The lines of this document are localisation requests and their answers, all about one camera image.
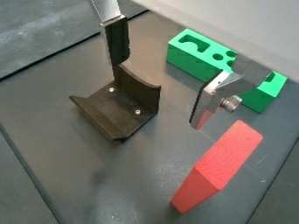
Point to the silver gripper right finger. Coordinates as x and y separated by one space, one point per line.
220 93

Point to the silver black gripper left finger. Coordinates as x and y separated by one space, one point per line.
114 29

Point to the red double-square peg object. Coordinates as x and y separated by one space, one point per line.
218 166

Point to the green shape sorter board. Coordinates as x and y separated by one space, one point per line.
201 57

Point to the black curved holder stand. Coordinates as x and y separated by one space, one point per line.
122 106

